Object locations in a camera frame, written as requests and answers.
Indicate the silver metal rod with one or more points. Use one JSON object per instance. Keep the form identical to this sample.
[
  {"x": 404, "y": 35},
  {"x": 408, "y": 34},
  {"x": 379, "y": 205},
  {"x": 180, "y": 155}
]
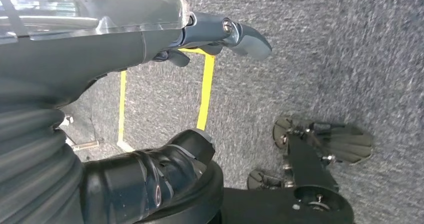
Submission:
[{"x": 86, "y": 145}]

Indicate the yellow floor tape square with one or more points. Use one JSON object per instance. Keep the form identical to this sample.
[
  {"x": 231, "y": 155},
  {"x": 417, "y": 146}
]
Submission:
[{"x": 206, "y": 93}]

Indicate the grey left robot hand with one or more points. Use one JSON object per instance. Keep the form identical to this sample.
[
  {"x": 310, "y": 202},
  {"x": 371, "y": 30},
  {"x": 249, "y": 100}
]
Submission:
[{"x": 82, "y": 50}]

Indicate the black glossy robot body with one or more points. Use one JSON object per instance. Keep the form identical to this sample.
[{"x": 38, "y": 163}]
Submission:
[{"x": 132, "y": 189}]

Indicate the black robot foot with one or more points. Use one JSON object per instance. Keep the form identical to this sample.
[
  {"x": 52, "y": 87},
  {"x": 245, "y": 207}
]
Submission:
[{"x": 308, "y": 169}]

